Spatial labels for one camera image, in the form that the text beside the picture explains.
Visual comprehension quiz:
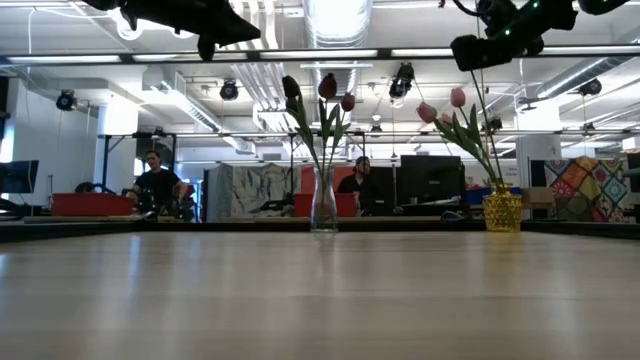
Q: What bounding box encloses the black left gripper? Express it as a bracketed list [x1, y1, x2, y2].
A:
[119, 0, 262, 63]

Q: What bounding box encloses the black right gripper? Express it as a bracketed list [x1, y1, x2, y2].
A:
[449, 0, 580, 73]

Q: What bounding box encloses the dark red artificial tulip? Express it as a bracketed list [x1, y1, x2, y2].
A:
[281, 74, 331, 226]
[319, 92, 357, 226]
[317, 72, 340, 226]

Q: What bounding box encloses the yellow glass vase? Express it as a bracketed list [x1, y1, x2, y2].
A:
[482, 182, 523, 233]

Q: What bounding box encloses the clear glass vase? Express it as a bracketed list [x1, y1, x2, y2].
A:
[309, 166, 339, 233]

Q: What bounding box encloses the black overhead light bar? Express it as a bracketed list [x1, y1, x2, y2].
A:
[0, 45, 640, 66]

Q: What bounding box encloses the black computer monitor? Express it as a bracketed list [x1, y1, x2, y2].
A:
[0, 159, 40, 195]
[399, 154, 466, 200]

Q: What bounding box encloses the grey patterned sheet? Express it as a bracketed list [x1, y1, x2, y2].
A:
[206, 163, 302, 222]

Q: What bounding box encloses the brown cardboard box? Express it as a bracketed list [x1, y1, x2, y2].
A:
[518, 187, 556, 210]

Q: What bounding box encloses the orange partition panel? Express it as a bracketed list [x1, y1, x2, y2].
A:
[299, 166, 369, 217]

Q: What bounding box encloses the colourful patchwork quilt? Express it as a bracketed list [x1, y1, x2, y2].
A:
[543, 157, 635, 224]

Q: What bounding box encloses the silver ventilation duct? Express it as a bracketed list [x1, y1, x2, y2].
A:
[303, 0, 374, 101]

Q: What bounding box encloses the black background rig frame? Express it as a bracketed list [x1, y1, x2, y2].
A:
[97, 130, 369, 221]

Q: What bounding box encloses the black table edge rail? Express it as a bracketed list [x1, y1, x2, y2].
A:
[0, 215, 640, 244]

